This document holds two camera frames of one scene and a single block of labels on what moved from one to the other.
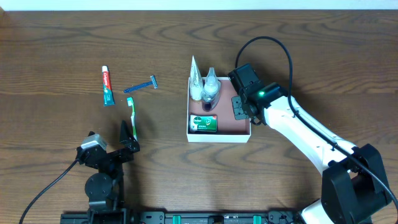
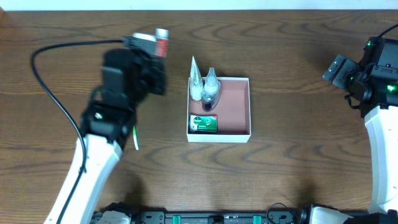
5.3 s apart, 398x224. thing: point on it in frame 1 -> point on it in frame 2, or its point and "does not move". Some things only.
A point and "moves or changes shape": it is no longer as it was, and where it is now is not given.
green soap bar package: x=203 y=122 does not move
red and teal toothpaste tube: x=108 y=94 moves or changes shape
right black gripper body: x=238 y=107 -> x=337 y=72
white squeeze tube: x=196 y=84 does not move
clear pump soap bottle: x=211 y=91 does not move
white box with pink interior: x=229 y=129 does not move
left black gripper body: x=115 y=155 -> x=152 y=76
